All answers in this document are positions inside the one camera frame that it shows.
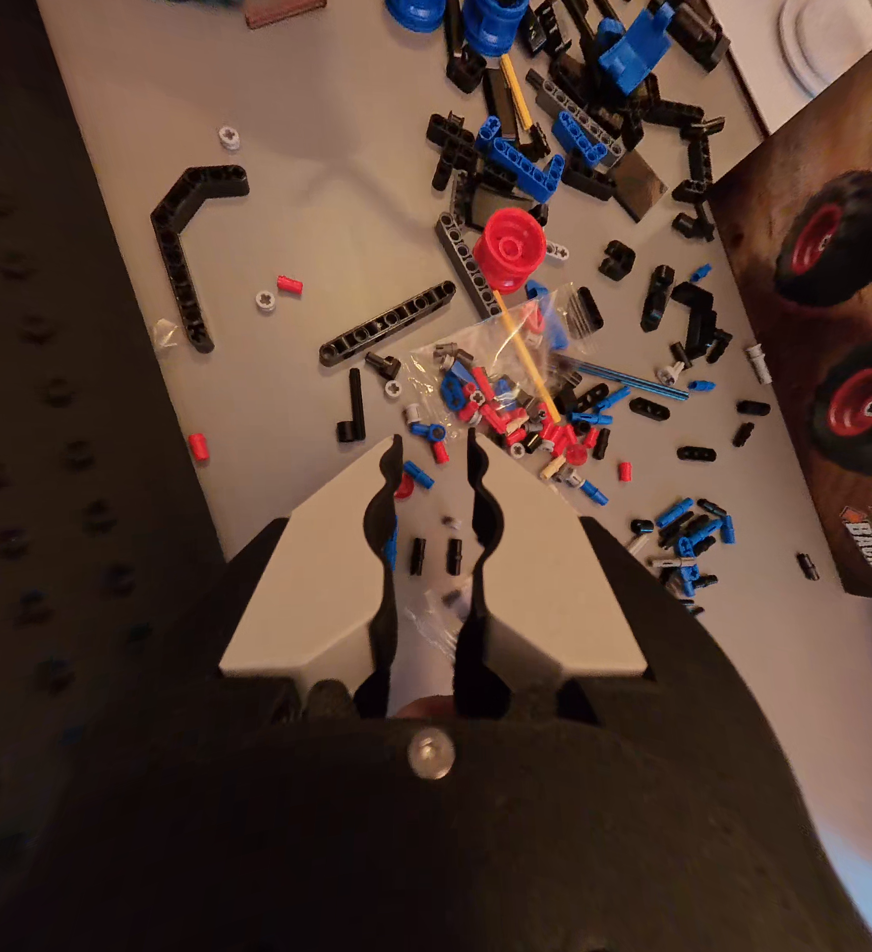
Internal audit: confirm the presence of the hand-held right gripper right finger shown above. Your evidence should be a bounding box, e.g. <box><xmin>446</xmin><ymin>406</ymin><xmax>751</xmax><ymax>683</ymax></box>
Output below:
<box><xmin>454</xmin><ymin>427</ymin><xmax>648</xmax><ymax>716</ymax></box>

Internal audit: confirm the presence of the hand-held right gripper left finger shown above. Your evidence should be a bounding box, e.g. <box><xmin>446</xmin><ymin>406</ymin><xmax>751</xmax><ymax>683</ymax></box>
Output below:
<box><xmin>219</xmin><ymin>435</ymin><xmax>405</xmax><ymax>689</ymax></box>

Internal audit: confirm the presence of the small blue cross connector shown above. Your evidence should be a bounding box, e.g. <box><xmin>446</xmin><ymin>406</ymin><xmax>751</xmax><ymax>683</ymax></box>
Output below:
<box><xmin>408</xmin><ymin>405</ymin><xmax>452</xmax><ymax>466</ymax></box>

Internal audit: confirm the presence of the cluster of blue pins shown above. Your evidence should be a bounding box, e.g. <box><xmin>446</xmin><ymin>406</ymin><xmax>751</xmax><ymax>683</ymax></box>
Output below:
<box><xmin>629</xmin><ymin>497</ymin><xmax>738</xmax><ymax>599</ymax></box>

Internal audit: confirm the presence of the black stick connector piece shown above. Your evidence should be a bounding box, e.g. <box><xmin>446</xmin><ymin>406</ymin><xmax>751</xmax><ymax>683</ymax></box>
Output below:
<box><xmin>337</xmin><ymin>368</ymin><xmax>366</xmax><ymax>443</ymax></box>

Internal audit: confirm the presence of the clear bag of small pieces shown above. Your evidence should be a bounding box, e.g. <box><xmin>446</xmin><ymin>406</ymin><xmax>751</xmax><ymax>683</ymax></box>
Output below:
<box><xmin>409</xmin><ymin>283</ymin><xmax>608</xmax><ymax>492</ymax></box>

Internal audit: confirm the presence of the long black axle rod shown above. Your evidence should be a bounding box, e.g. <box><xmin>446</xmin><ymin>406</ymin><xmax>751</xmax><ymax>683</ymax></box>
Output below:
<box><xmin>555</xmin><ymin>356</ymin><xmax>690</xmax><ymax>403</ymax></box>

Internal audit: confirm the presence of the long yellow axle rod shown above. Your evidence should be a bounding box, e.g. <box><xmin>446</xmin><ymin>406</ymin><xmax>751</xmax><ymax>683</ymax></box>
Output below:
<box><xmin>495</xmin><ymin>290</ymin><xmax>563</xmax><ymax>425</ymax></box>

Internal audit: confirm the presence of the black angled connector piece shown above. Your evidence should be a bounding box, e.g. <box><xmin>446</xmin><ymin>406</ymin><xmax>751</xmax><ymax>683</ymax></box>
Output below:
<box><xmin>670</xmin><ymin>281</ymin><xmax>734</xmax><ymax>365</ymax></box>

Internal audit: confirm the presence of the red toy wheel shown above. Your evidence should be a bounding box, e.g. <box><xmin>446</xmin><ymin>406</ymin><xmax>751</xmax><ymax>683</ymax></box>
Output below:
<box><xmin>473</xmin><ymin>208</ymin><xmax>547</xmax><ymax>293</ymax></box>

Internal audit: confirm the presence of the dark grey holed beam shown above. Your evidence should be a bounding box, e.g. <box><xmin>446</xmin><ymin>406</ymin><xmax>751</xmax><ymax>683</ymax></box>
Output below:
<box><xmin>436</xmin><ymin>212</ymin><xmax>504</xmax><ymax>317</ymax></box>
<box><xmin>525</xmin><ymin>69</ymin><xmax>626</xmax><ymax>168</ymax></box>

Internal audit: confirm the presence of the black bent beam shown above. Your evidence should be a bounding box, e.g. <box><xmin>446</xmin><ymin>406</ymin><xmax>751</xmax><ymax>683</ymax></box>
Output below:
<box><xmin>150</xmin><ymin>165</ymin><xmax>251</xmax><ymax>354</ymax></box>

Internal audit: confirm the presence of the dark printed toy box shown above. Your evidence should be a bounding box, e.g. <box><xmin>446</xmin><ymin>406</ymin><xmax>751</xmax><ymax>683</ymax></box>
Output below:
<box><xmin>707</xmin><ymin>67</ymin><xmax>872</xmax><ymax>599</ymax></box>

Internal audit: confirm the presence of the black square panel piece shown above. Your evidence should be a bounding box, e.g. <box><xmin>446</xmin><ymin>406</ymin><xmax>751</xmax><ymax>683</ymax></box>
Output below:
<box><xmin>614</xmin><ymin>152</ymin><xmax>669</xmax><ymax>223</ymax></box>

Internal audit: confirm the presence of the pile of black building pieces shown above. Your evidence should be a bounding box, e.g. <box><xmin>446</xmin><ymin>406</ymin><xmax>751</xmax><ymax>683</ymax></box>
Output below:
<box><xmin>427</xmin><ymin>0</ymin><xmax>727</xmax><ymax>242</ymax></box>

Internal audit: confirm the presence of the blue angled panel piece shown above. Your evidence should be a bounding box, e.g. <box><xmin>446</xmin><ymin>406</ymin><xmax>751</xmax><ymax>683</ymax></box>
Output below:
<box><xmin>598</xmin><ymin>3</ymin><xmax>675</xmax><ymax>94</ymax></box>

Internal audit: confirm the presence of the blue toy wheel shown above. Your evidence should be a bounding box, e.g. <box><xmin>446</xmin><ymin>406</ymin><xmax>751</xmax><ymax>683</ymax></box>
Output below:
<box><xmin>462</xmin><ymin>0</ymin><xmax>529</xmax><ymax>57</ymax></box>
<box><xmin>385</xmin><ymin>0</ymin><xmax>448</xmax><ymax>34</ymax></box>

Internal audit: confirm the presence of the dark brown axle rod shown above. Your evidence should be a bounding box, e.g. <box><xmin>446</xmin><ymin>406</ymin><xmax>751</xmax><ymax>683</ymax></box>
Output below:
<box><xmin>246</xmin><ymin>0</ymin><xmax>329</xmax><ymax>29</ymax></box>

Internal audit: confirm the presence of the black rectangular frame piece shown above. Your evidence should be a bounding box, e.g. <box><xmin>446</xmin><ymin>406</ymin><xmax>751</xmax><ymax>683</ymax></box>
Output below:
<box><xmin>666</xmin><ymin>0</ymin><xmax>732</xmax><ymax>71</ymax></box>

